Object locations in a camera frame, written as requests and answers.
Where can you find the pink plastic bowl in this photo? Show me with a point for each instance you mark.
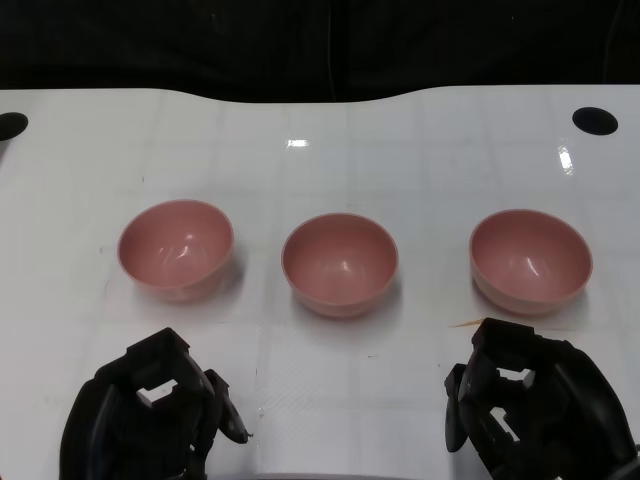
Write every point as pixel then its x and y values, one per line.
pixel 530 260
pixel 175 250
pixel 340 265

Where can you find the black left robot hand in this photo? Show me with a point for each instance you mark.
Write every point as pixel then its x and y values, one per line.
pixel 125 415

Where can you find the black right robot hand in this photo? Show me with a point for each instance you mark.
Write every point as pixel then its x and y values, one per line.
pixel 565 415

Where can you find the thin orange wood sliver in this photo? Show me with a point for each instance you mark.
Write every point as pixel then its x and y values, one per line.
pixel 465 324

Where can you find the black backdrop cloth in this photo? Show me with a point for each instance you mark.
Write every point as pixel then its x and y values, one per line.
pixel 200 45

